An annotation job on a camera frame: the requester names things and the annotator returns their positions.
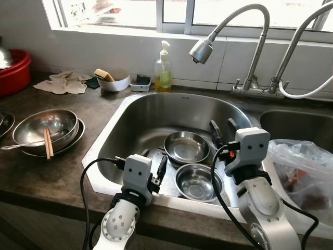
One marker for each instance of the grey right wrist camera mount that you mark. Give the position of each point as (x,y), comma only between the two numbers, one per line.
(252,146)

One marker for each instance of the yellow dish soap pump bottle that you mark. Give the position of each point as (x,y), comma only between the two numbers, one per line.
(163,78)

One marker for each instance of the small round steel bowl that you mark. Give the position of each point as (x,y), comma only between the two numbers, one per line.
(197,182)

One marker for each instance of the white ceramic bowl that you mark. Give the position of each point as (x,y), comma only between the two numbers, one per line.
(117,83)

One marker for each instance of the clear plastic bag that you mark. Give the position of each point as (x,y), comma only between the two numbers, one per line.
(302,166)

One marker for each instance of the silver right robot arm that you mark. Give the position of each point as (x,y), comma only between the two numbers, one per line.
(265,208)

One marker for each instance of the plain gooseneck faucet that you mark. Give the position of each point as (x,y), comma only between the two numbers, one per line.
(291,52)

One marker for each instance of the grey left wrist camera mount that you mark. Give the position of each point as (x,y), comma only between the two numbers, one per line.
(136,172)

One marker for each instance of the dark green scouring pad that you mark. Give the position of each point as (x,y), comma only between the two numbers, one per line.
(92,82)

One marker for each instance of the wooden chopstick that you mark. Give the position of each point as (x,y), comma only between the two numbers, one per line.
(46,145)
(49,143)

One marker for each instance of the steel plate under large bowl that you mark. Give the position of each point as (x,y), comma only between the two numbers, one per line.
(79,136)

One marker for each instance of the yellow sponge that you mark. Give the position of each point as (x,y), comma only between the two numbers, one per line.
(104,74)

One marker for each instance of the white dish cloth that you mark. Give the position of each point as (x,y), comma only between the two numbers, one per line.
(65,83)

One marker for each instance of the flat-bottomed steel dish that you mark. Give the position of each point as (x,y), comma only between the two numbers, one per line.
(186,148)

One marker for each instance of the double stainless steel sink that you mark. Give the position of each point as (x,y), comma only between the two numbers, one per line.
(156,114)

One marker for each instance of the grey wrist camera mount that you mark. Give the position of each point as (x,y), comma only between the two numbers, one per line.
(136,172)
(252,146)

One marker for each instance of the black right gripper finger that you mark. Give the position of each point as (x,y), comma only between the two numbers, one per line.
(216,134)
(232,126)

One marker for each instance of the large steel bowl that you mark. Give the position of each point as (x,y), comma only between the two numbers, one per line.
(31,127)

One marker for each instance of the upturned steel pan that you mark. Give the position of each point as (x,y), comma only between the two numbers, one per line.
(4,57)

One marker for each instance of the gooseneck faucet with spray head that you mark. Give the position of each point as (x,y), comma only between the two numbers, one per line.
(201,51)

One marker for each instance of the black sponge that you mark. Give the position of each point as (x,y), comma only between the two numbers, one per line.
(142,79)

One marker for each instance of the white window frame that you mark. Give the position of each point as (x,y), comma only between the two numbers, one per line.
(189,13)

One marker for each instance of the red plastic basin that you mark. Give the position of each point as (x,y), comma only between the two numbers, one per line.
(13,78)

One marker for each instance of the wood-grain base cabinet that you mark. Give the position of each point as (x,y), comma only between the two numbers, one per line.
(31,229)

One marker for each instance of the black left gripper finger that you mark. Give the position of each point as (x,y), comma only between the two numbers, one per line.
(144,153)
(162,166)

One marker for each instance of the small white soap dish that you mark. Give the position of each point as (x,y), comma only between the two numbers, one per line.
(140,87)

